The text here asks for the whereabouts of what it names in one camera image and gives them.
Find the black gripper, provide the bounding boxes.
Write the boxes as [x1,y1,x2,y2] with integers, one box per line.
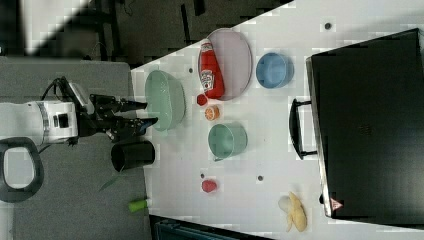
[77,94,158,142]

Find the green plastic strainer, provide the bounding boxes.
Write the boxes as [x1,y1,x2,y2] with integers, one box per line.
[145,70,186,132]

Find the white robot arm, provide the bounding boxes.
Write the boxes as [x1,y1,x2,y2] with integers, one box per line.
[1,94,158,203]

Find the black cylinder cup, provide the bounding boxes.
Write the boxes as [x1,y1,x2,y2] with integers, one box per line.
[111,141,156,172]

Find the orange half slice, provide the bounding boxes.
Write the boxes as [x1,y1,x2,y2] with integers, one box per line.
[205,105,220,121]

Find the green marker tube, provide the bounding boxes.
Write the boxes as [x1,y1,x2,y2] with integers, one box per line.
[128,200,148,213]

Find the red ketchup bottle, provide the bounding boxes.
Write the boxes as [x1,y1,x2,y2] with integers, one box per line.
[197,39,225,106]

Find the green plastic cup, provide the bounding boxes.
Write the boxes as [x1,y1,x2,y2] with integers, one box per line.
[208,122,248,161]

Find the red strawberry toy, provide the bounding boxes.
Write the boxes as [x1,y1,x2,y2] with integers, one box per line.
[201,180,217,193]

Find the pink oval plate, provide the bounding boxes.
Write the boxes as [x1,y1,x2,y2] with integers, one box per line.
[200,28,253,101]

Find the blue plastic bowl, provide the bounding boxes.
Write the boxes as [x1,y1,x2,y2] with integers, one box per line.
[256,52,294,89]

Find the peeled banana toy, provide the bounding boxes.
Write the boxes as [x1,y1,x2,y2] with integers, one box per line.
[278,192,307,232]

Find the black toaster oven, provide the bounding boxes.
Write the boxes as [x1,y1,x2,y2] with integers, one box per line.
[305,28,424,229]

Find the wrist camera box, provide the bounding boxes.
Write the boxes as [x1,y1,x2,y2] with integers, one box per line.
[69,83,95,114]

